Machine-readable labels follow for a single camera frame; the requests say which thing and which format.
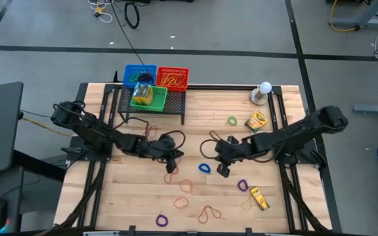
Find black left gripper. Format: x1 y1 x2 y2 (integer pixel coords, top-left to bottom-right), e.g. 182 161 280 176
141 134 185 174

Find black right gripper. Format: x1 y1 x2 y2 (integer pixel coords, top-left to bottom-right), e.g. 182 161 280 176
215 136 252 178

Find green plastic basket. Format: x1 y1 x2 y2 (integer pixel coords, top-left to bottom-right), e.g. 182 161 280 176
129 85 169 113

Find yellow green crayon box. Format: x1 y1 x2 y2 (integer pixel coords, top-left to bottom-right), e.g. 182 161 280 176
243 110 269 134
141 84 156 106
249 186 270 211
132 81 148 105

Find orange rubber band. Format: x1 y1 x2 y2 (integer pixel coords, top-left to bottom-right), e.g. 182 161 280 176
161 72 187 89
173 195 190 210
178 178 196 195

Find yellow rubber band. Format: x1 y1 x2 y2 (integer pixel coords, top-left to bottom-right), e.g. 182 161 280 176
240 195 254 211
160 74 177 88

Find black coil wristband keychain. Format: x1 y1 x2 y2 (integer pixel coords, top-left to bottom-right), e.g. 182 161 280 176
137 71 154 83

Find red plastic basket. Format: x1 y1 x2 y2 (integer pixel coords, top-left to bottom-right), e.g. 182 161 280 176
155 66 190 92

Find blue plastic basket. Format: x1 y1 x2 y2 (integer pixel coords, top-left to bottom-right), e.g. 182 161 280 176
122 64 158 89

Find black perforated metal shelf riser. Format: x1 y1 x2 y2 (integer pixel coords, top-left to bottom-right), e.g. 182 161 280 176
117 85 187 125

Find white globe lamp brass base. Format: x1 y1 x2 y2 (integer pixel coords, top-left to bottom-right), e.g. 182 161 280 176
249 81 273 106

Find purple coil wristband keychain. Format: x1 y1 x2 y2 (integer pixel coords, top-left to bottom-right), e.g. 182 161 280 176
155 214 169 228
236 178 249 193

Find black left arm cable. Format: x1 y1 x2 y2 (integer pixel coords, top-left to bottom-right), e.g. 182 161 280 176
119 116 187 152

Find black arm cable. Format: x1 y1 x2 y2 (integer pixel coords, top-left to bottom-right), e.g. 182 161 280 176
119 116 187 152
199 130 223 161

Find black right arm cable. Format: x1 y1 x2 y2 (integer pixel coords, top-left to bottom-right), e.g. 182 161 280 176
199 130 223 161

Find black aluminium rig frame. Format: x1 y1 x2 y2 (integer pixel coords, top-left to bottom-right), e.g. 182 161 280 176
53 81 333 236

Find black hanging cable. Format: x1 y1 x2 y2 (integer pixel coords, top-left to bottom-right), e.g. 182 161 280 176
109 0 146 66

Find black coiled floor cable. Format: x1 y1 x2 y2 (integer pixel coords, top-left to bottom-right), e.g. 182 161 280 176
124 1 140 30

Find grey desk leg frame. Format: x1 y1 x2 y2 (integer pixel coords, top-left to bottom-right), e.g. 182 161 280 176
354 104 378 114
331 0 378 29

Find white yellow floor cables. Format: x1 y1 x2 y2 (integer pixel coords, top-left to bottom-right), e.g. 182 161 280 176
87 0 114 24

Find yellow hanging cable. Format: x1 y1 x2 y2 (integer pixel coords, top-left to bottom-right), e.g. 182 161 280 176
329 0 360 33

